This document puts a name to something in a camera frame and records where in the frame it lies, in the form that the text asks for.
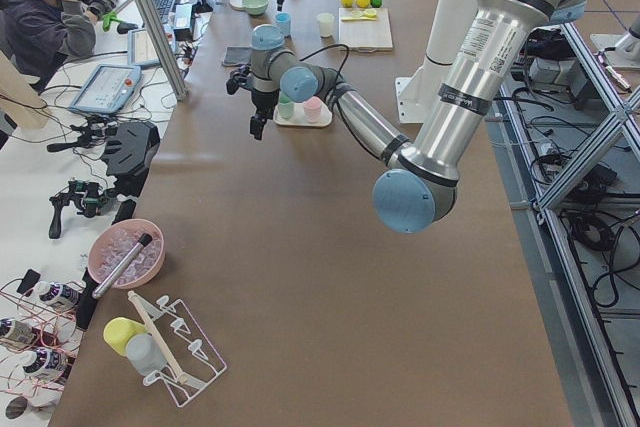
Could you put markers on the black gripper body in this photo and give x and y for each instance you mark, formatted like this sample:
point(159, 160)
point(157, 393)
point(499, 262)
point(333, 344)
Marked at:
point(263, 101)

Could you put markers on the green plastic cup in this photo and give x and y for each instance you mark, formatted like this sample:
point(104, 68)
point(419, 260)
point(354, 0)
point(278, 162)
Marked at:
point(286, 107)

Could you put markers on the blue plastic cup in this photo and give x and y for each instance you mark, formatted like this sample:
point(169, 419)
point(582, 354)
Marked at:
point(283, 23)

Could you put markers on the pink plastic cup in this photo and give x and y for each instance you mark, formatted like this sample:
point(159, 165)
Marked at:
point(312, 109)

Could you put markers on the pale yellow plastic cup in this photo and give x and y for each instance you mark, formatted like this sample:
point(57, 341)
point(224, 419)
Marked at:
point(325, 22)

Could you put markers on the cream rabbit tray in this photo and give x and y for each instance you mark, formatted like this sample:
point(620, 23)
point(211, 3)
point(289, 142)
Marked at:
point(298, 119)

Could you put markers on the green plastic bowl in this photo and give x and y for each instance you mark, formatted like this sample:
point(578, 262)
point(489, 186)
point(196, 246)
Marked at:
point(255, 7)

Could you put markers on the folded grey cloth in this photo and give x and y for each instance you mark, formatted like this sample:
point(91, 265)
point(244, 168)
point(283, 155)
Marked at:
point(236, 56)

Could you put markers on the yellow plastic knife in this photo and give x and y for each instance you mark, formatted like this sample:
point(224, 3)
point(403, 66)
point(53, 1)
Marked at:
point(355, 19)

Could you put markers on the wooden cutting board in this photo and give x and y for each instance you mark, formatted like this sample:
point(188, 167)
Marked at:
point(366, 35)

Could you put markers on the blue teach pendant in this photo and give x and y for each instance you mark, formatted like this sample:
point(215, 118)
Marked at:
point(107, 90)

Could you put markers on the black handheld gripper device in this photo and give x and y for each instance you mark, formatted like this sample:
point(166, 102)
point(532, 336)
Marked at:
point(88, 197)

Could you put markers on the seated person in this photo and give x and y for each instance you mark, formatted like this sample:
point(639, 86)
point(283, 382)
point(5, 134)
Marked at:
point(45, 34)

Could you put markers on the yellow cup on rack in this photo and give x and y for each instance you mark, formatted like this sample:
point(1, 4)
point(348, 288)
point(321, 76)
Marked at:
point(119, 331)

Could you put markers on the clear cup on rack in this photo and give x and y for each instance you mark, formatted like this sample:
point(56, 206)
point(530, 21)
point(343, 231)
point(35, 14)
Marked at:
point(144, 354)

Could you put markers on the aluminium frame post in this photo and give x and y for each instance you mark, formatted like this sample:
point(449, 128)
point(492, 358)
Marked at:
point(159, 40)

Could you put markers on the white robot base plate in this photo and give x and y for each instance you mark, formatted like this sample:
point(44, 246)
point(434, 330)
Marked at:
point(415, 96)

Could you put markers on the metal ice scoop handle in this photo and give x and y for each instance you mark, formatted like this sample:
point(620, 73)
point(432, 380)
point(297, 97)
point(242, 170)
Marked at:
point(144, 240)

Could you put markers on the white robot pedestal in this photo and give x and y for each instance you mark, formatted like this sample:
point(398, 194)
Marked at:
point(451, 22)

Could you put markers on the white wire cup rack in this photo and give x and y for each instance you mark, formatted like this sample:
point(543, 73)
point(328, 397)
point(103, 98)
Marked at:
point(192, 361)

